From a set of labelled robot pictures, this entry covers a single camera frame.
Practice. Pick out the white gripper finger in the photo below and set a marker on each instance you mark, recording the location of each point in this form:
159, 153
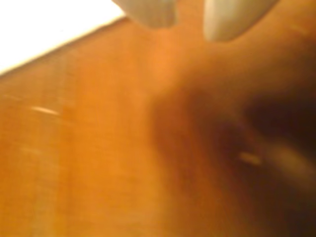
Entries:
224, 19
150, 12

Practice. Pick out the white paper sheet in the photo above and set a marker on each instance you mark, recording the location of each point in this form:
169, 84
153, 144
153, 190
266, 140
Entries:
37, 24

